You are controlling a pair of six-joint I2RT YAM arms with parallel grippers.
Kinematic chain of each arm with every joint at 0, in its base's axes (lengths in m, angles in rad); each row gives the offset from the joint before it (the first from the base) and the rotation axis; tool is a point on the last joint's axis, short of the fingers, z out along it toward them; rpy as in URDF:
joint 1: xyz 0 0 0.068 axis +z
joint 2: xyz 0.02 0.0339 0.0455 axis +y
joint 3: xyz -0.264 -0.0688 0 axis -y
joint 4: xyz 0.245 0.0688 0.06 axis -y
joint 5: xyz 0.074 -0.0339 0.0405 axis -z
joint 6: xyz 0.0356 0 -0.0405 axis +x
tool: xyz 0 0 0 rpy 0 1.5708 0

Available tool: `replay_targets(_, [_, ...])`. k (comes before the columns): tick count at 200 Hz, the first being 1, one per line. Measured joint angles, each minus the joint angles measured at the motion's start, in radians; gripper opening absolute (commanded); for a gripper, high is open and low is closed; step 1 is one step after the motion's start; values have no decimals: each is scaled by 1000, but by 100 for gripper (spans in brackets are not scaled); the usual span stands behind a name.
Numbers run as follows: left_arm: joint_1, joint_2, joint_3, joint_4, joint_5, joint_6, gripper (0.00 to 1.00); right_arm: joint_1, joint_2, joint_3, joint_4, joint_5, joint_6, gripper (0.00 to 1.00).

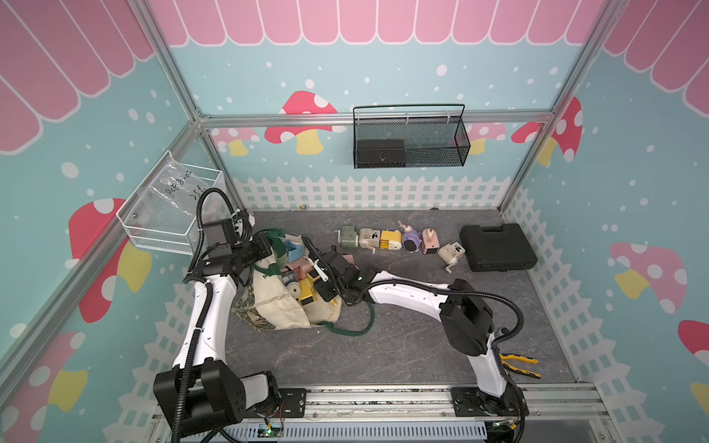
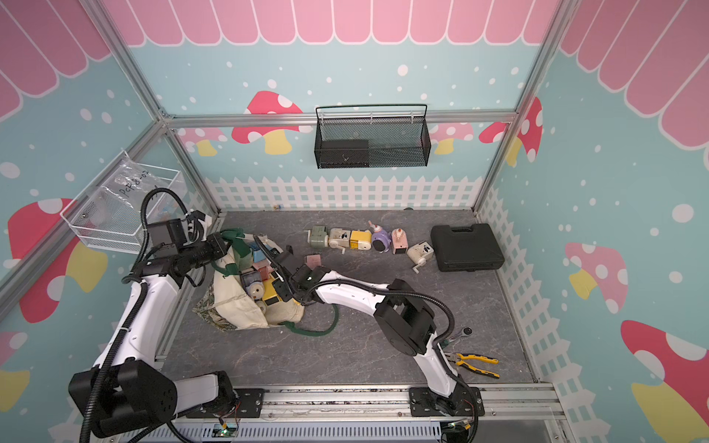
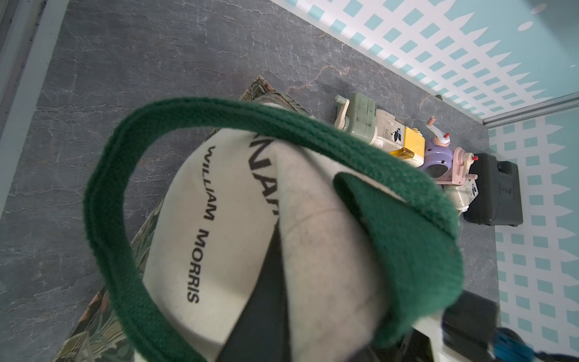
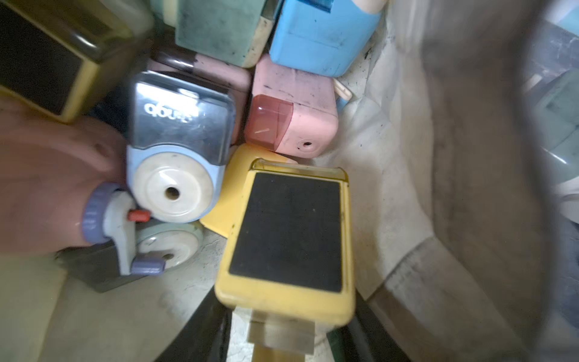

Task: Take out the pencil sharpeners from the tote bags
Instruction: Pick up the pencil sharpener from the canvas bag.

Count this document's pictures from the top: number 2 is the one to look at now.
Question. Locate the cream crank pencil sharpener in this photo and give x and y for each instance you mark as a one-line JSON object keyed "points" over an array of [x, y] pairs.
{"points": [[420, 254]]}

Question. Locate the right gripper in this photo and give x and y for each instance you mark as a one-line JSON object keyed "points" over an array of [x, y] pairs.
{"points": [[277, 285]]}

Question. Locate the cream canvas tote bag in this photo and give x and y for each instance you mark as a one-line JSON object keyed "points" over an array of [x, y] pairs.
{"points": [[242, 295]]}

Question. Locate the yellow black pencil sharpener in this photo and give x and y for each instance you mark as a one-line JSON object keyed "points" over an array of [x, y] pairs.
{"points": [[270, 295]]}

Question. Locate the green pencil sharpener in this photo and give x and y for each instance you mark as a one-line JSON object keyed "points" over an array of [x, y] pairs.
{"points": [[318, 237]]}

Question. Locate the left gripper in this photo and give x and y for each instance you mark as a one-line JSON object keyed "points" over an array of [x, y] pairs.
{"points": [[214, 239]]}

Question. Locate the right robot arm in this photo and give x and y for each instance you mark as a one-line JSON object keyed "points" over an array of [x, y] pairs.
{"points": [[413, 323]]}

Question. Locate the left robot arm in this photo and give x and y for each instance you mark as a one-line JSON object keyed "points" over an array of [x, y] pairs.
{"points": [[123, 390]]}

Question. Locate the pink boxy pencil sharpener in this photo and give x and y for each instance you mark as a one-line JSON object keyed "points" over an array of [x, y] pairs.
{"points": [[313, 261]]}

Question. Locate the black box in basket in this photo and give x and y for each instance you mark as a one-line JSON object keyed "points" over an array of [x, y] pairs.
{"points": [[338, 154]]}

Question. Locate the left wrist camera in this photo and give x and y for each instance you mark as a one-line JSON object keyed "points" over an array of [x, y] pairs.
{"points": [[198, 224]]}

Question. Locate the purple pencil sharpener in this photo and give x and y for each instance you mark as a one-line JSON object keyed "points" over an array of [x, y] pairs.
{"points": [[380, 239]]}

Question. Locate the beige pencil sharpener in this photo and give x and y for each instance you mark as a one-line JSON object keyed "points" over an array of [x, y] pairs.
{"points": [[339, 239]]}

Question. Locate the black plastic tool case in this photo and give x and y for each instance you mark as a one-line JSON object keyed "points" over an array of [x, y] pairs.
{"points": [[468, 248]]}

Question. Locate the black wire mesh basket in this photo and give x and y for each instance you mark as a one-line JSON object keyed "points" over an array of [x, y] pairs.
{"points": [[398, 134]]}

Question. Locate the clear wall bin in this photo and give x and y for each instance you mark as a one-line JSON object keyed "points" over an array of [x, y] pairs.
{"points": [[106, 214]]}

